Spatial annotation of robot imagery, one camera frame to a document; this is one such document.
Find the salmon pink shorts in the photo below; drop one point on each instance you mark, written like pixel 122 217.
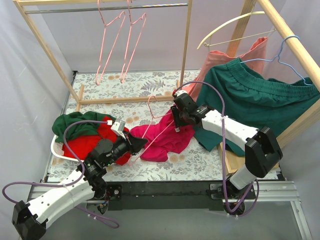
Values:
pixel 215 57

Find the teal green shorts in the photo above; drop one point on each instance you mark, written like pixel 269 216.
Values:
pixel 245 96

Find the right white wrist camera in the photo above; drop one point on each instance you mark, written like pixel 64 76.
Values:
pixel 179 92

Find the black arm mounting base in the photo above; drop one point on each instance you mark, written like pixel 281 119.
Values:
pixel 166 195

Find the white laundry basket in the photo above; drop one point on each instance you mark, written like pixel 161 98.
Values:
pixel 56 148

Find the small wooden clothes rack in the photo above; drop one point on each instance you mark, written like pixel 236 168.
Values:
pixel 79 98

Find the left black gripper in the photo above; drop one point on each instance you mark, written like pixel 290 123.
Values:
pixel 130 144

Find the aluminium table frame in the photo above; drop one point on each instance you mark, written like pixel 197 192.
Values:
pixel 274 212

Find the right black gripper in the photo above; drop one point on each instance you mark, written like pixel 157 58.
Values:
pixel 175 116

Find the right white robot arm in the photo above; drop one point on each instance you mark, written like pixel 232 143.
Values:
pixel 261 148

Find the red t shirt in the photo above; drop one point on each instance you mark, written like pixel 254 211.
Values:
pixel 84 144

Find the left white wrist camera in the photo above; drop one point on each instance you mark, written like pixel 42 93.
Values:
pixel 117 127

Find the magenta t shirt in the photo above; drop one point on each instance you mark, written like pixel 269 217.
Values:
pixel 163 138

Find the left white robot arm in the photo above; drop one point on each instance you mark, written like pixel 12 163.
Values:
pixel 31 219

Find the dark green t shirt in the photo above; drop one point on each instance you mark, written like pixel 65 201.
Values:
pixel 80 129

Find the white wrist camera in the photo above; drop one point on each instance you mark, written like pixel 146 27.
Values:
pixel 117 127
pixel 179 92

